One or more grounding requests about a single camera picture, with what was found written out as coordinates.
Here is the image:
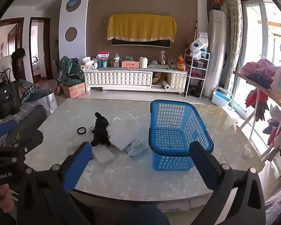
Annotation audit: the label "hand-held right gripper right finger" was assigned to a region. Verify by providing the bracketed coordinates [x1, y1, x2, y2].
[189, 141, 267, 225]

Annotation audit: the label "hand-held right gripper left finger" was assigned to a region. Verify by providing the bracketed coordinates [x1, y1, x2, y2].
[16, 142, 94, 225]

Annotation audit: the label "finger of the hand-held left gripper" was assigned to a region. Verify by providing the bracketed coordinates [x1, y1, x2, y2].
[13, 129, 44, 149]
[0, 119, 17, 137]

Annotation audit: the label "white foam block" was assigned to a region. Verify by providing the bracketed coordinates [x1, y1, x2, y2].
[92, 144, 114, 164]

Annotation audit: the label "blue plastic basket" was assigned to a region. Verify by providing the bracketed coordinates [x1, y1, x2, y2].
[148, 99, 214, 171]

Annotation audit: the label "black plush toy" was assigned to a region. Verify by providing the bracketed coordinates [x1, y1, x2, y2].
[91, 112, 111, 147]

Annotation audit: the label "grey cloth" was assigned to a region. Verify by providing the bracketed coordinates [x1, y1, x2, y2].
[108, 113, 146, 151]

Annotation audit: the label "light blue cloth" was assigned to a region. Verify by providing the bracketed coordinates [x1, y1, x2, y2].
[127, 143, 150, 159]

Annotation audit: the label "person's left hand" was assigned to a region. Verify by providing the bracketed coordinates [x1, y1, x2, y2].
[0, 182, 15, 215]

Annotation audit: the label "black handbag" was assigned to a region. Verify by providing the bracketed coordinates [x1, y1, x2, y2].
[0, 68, 22, 116]

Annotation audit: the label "silver bag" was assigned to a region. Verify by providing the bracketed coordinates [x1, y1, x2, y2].
[37, 92, 58, 114]

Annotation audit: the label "cardboard box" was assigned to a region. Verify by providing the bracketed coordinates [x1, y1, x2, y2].
[62, 82, 87, 99]

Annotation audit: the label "blue and white plastic box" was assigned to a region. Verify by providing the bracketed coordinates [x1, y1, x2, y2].
[211, 87, 232, 107]

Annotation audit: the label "green plastic bag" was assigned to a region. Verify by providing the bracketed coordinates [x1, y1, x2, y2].
[57, 56, 85, 87]

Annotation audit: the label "person's dark blue clothing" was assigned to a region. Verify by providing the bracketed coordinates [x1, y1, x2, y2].
[119, 206, 172, 225]

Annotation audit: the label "red hanging clothes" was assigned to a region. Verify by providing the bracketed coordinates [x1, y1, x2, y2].
[245, 90, 270, 122]

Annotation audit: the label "grey knitted blanket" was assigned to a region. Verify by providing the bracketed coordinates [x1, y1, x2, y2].
[264, 187, 281, 225]

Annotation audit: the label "white metal shelf rack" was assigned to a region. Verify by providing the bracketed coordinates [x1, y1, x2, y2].
[184, 48, 211, 98]

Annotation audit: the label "clothes drying rack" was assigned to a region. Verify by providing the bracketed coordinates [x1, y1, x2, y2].
[233, 71, 281, 163]

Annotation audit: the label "white television cabinet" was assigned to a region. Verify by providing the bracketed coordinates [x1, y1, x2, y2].
[84, 66, 188, 92]

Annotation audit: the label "orange bag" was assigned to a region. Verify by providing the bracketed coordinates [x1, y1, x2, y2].
[176, 55, 187, 71]

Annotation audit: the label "red and white snack bag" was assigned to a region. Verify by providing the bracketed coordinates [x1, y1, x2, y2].
[97, 52, 110, 68]

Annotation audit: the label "pile of pink clothes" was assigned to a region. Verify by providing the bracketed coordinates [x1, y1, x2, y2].
[240, 58, 278, 89]

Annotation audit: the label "pink drawer box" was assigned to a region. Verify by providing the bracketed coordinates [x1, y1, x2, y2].
[121, 61, 140, 68]

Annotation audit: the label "standing air conditioner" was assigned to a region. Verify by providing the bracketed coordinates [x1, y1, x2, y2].
[204, 10, 228, 99]

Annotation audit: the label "white plastic bags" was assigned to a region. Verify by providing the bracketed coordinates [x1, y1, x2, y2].
[189, 32, 209, 58]

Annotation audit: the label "black television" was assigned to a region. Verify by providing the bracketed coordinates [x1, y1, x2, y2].
[111, 38, 172, 50]

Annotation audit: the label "patterned curtain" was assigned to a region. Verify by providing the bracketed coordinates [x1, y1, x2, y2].
[224, 0, 242, 92]

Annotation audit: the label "yellow television cover cloth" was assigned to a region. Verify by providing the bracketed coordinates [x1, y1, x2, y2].
[107, 14, 178, 43]

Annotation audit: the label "artificial flower decoration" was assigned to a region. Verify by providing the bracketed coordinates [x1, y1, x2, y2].
[211, 0, 226, 11]

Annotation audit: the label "brown wooden door frame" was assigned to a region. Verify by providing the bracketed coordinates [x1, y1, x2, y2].
[29, 16, 54, 80]
[0, 17, 25, 64]

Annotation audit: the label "blue round wall clock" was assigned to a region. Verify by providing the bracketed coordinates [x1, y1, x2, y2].
[66, 0, 82, 13]

